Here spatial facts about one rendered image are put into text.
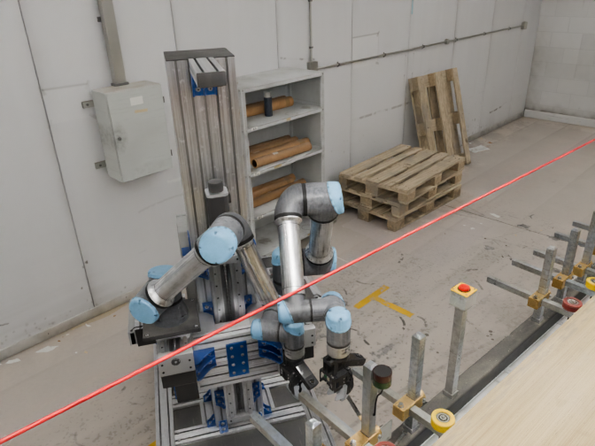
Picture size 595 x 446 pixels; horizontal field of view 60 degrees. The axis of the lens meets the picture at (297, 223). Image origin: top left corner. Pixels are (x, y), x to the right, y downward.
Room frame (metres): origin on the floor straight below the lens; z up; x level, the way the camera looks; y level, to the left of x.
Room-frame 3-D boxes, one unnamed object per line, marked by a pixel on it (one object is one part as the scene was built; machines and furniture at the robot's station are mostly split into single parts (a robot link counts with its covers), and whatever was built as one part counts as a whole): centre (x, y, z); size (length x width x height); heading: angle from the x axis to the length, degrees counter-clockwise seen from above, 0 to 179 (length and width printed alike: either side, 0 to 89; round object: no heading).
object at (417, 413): (1.43, -0.35, 0.84); 0.43 x 0.03 x 0.04; 40
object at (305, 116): (4.20, 0.21, 0.78); 0.90 x 0.45 x 1.55; 134
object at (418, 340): (1.42, -0.41, 0.91); 0.03 x 0.03 x 0.48; 40
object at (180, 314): (1.73, 0.53, 1.09); 0.15 x 0.15 x 0.10
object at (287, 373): (1.50, 0.03, 0.97); 0.09 x 0.08 x 0.12; 40
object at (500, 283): (2.08, -1.12, 0.84); 0.43 x 0.03 x 0.04; 40
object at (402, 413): (1.41, -0.39, 0.84); 0.13 x 0.06 x 0.05; 130
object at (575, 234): (2.23, -1.37, 0.88); 0.03 x 0.03 x 0.48; 40
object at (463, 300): (1.59, -0.61, 1.18); 0.07 x 0.07 x 0.08; 40
